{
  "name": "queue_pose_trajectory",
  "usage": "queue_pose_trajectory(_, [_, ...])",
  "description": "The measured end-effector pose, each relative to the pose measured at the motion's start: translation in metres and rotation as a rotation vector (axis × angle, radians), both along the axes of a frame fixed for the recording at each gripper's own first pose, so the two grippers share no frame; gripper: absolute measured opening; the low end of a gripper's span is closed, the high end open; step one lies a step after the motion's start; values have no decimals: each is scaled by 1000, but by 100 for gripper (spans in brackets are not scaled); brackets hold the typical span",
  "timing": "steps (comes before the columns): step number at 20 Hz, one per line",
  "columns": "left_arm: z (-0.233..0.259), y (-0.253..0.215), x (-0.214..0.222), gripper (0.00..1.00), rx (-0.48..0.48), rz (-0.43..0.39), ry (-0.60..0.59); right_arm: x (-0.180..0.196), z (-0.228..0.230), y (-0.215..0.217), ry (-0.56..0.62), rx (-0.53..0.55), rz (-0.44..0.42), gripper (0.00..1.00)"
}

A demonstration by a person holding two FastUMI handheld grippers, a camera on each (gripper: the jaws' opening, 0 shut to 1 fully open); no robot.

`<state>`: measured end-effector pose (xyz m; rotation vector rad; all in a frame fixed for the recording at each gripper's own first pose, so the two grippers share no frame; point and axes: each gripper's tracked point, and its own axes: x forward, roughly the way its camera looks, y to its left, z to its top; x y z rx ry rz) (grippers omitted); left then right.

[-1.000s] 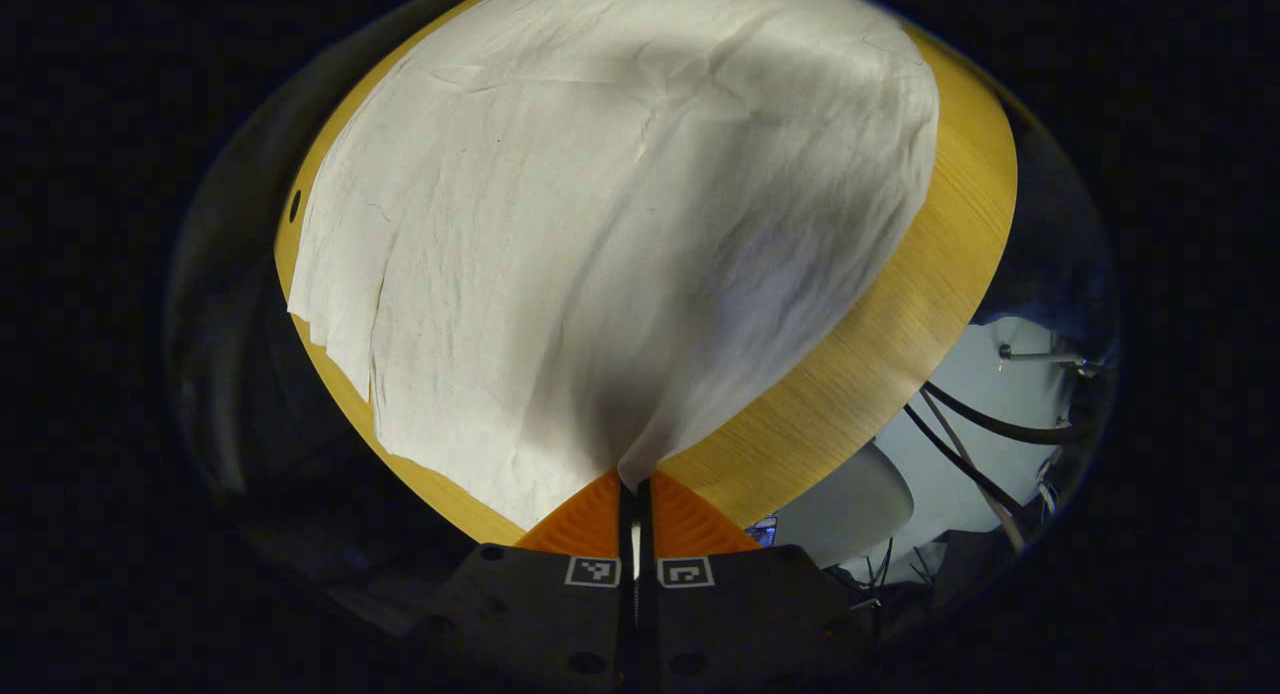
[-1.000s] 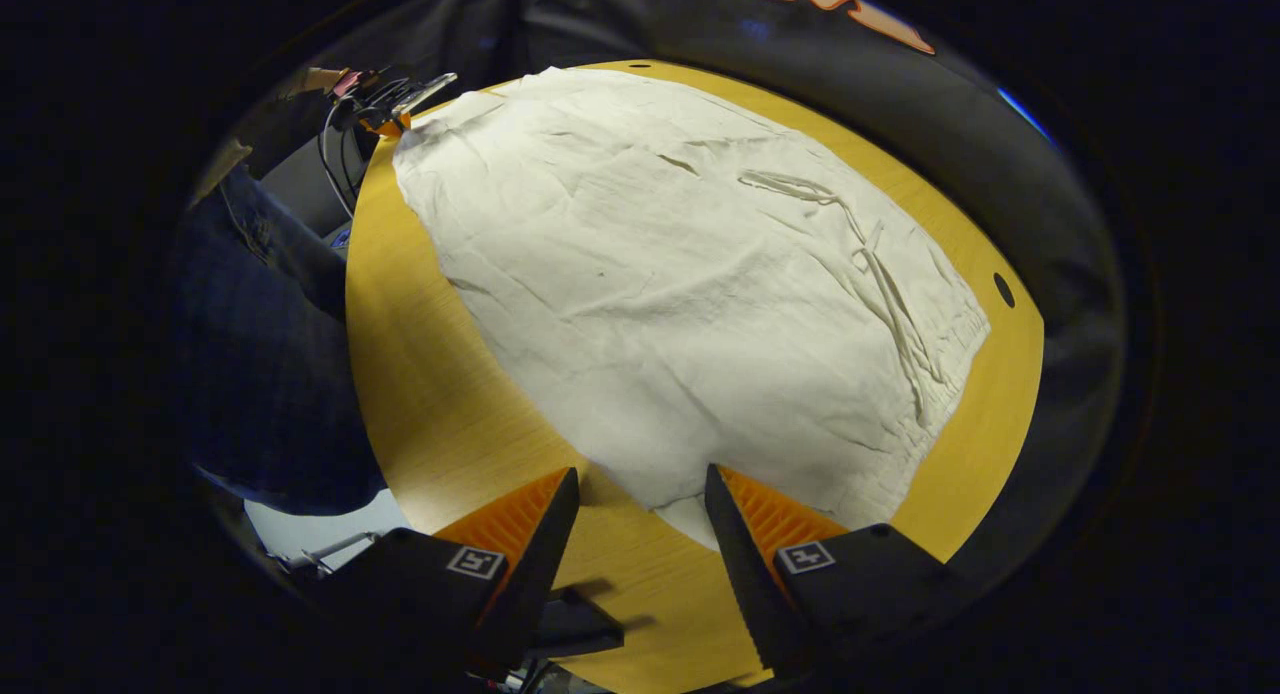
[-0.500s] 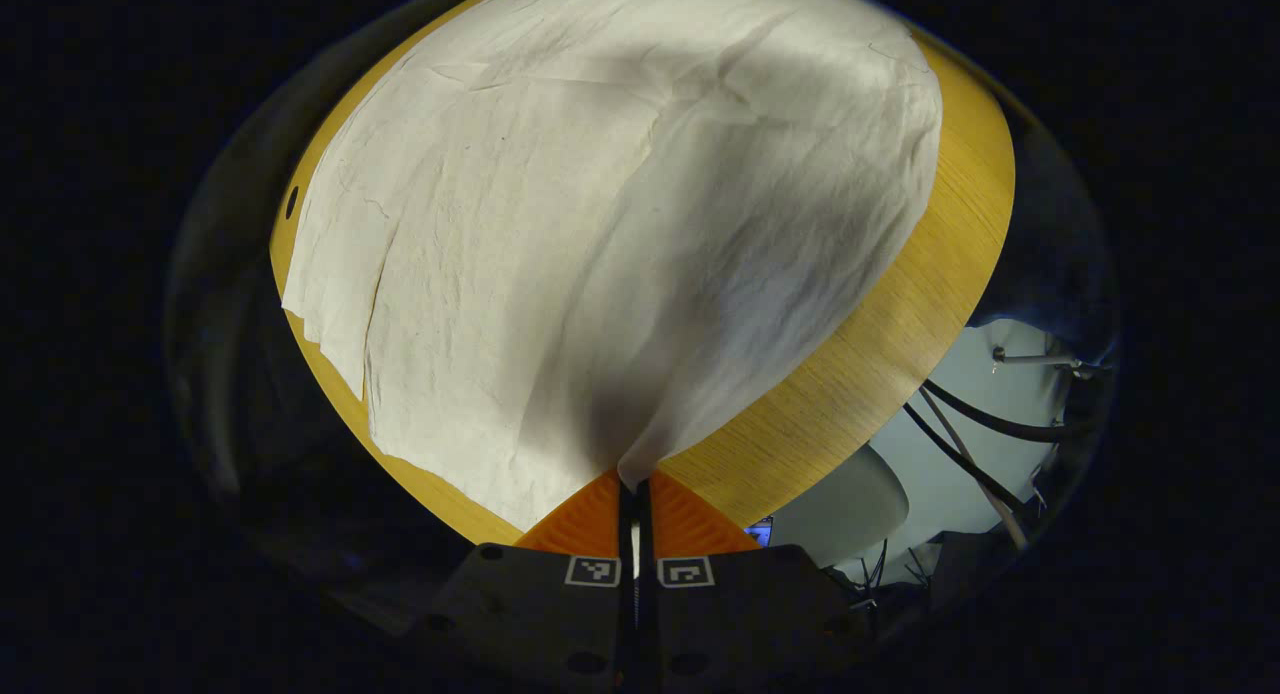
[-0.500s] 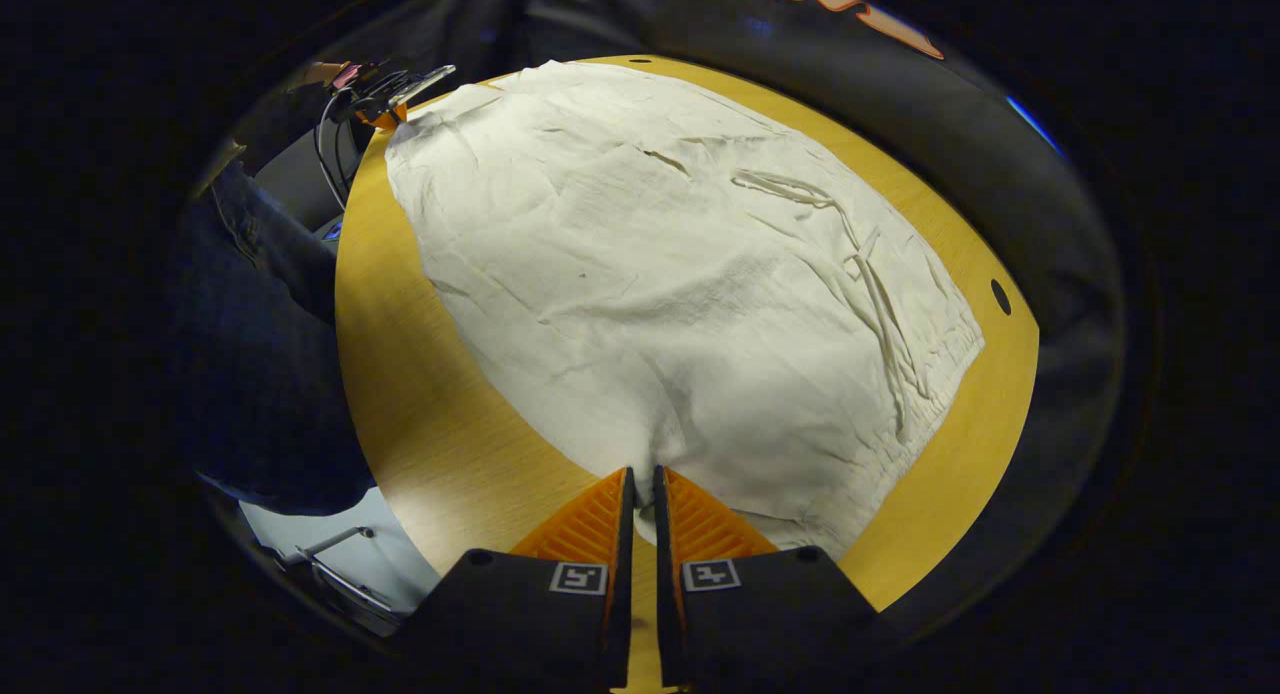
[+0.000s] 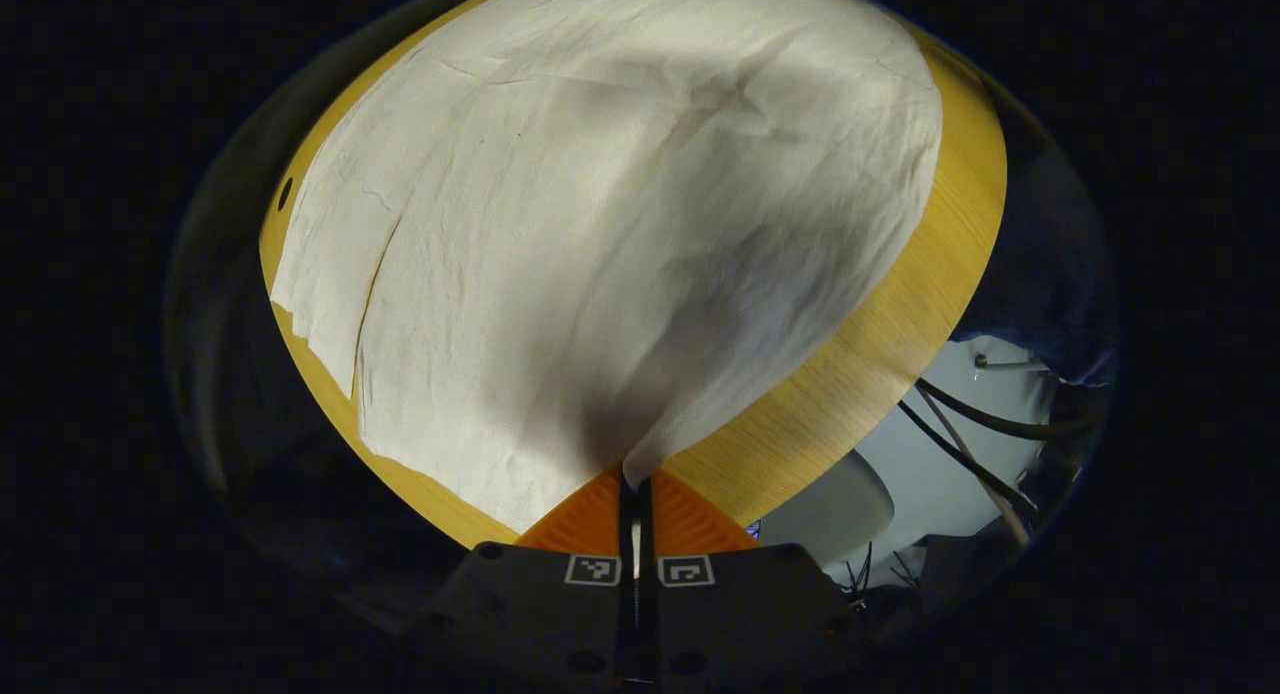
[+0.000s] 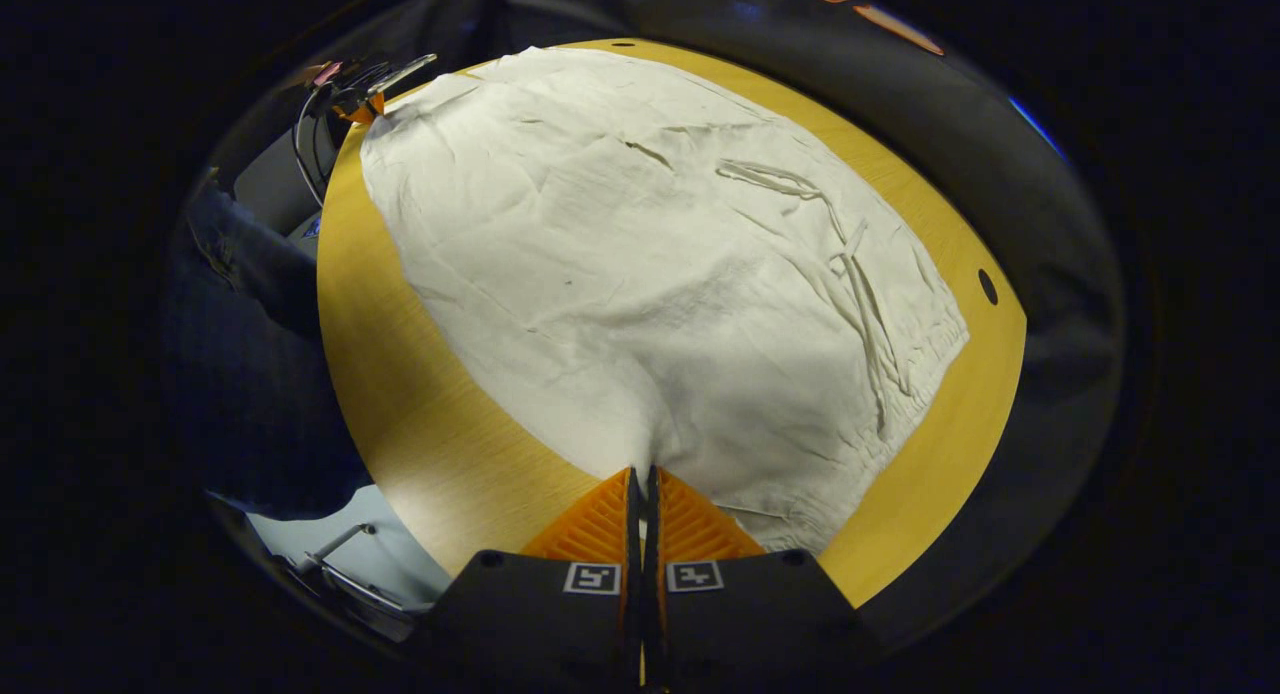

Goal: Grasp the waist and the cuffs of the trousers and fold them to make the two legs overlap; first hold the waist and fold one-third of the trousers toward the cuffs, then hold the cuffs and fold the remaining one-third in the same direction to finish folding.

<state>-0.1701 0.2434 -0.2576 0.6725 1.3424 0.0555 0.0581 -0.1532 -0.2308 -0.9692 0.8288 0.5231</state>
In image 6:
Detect metal frame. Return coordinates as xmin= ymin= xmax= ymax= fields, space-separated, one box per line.
xmin=303 ymin=522 xmax=433 ymax=635

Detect person's dark blue trousers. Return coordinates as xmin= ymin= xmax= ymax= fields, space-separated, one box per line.
xmin=163 ymin=169 xmax=373 ymax=523

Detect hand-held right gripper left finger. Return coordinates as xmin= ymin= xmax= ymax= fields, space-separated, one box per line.
xmin=415 ymin=466 xmax=644 ymax=689

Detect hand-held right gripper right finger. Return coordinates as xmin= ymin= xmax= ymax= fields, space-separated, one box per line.
xmin=644 ymin=465 xmax=883 ymax=691

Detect white jeans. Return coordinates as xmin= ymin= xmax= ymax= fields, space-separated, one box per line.
xmin=358 ymin=46 xmax=971 ymax=555

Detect black backdrop cloth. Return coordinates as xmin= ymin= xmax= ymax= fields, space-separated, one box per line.
xmin=330 ymin=0 xmax=1127 ymax=655

